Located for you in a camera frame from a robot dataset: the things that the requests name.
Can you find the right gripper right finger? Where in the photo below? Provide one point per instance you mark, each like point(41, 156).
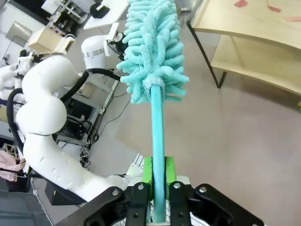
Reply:
point(170, 171)

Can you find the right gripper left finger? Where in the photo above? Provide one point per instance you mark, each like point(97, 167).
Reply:
point(147, 174)

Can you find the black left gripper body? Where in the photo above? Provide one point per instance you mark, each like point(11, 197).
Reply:
point(120, 44)

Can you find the teal microfibre duster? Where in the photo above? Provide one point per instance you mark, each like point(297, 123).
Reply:
point(157, 117)

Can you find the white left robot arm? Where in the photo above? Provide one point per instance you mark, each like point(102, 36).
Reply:
point(47, 77)

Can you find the white side table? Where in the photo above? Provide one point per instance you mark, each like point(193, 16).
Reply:
point(110, 14)

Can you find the black curved object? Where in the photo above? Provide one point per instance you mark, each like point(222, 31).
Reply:
point(98, 10)

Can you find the beige closed box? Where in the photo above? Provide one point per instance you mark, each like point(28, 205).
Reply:
point(47, 40)

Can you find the black computer case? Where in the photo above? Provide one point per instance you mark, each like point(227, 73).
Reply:
point(77, 117)

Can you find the grey metal plate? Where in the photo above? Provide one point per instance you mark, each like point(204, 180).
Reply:
point(20, 34)

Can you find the white humanoid robot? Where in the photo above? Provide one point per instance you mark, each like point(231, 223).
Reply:
point(11, 73)

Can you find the flat red paper scrap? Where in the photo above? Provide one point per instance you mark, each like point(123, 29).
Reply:
point(241, 3)

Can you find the black bin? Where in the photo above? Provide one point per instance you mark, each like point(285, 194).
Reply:
point(17, 184)

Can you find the pink cloth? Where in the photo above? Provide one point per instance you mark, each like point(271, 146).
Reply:
point(9, 164)

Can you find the curled red paper scrap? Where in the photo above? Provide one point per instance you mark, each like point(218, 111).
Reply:
point(274, 8)

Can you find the orange paper strip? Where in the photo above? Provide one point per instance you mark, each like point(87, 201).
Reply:
point(292, 18)

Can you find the aluminium frame profile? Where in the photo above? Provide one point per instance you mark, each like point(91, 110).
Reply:
point(138, 162)

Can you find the two-tier wooden black-frame shelf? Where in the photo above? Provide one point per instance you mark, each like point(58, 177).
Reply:
point(247, 26)

